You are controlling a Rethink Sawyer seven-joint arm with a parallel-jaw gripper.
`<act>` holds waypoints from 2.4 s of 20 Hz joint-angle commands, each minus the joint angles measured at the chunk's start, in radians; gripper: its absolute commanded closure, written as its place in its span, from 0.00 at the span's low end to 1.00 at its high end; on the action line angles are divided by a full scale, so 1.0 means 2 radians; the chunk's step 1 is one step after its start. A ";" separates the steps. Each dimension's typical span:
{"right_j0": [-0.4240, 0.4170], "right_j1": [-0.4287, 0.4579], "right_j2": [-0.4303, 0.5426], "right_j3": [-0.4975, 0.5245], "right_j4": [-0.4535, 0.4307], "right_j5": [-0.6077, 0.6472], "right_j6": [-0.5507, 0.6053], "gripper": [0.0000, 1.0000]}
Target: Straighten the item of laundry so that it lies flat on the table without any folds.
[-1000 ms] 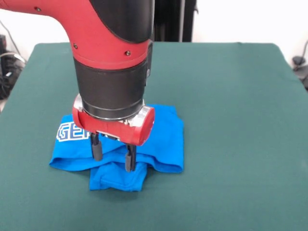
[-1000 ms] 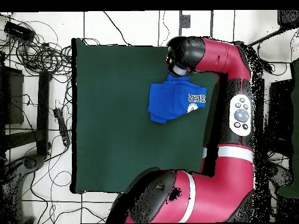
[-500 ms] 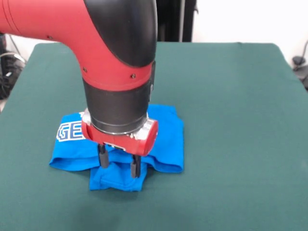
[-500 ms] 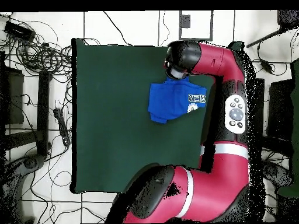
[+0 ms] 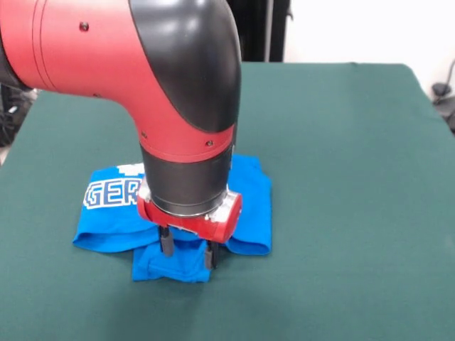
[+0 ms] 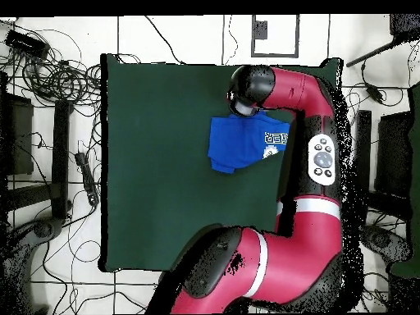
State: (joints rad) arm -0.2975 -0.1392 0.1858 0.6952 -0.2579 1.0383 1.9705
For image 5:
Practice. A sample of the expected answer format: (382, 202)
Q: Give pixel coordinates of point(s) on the dark stand base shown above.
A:
(10, 117)
(440, 89)

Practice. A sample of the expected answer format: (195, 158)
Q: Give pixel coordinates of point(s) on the dark green table cloth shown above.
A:
(355, 213)

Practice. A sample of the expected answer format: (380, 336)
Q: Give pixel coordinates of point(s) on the blue printed t-shirt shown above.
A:
(106, 227)

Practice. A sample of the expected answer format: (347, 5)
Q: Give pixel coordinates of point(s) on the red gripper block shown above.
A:
(213, 229)

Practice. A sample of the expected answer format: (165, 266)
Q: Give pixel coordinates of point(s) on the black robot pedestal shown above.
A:
(266, 32)

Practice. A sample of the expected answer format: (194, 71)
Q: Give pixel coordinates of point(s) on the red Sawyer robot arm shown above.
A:
(142, 64)

